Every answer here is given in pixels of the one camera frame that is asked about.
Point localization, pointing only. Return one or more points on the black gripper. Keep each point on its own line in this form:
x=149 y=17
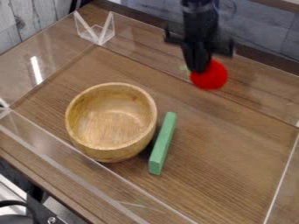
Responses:
x=196 y=52

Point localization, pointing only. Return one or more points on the red plush strawberry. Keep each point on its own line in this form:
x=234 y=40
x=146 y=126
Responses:
x=212 y=78

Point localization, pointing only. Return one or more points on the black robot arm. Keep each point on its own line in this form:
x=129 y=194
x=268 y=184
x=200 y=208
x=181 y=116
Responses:
x=201 y=39

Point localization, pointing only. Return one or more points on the green rectangular block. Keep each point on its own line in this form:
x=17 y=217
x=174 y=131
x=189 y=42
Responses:
x=161 y=144

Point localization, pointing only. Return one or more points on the wooden bowl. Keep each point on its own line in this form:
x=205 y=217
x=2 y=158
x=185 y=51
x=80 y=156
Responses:
x=110 y=121

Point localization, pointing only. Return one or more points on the clear acrylic tray wall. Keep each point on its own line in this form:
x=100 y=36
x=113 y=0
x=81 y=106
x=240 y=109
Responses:
x=230 y=168

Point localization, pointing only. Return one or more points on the black clamp bracket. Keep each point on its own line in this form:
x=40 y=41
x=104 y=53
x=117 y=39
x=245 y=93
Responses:
x=42 y=215

